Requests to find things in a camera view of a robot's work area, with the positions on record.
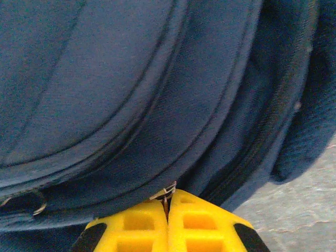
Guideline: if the navy blue backpack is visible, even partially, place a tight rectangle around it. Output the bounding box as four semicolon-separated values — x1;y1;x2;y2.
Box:
0;0;336;252

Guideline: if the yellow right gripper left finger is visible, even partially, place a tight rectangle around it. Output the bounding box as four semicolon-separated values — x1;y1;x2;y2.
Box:
69;201;169;252

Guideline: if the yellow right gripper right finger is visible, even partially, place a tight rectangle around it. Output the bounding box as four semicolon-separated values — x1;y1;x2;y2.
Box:
166;188;271;252

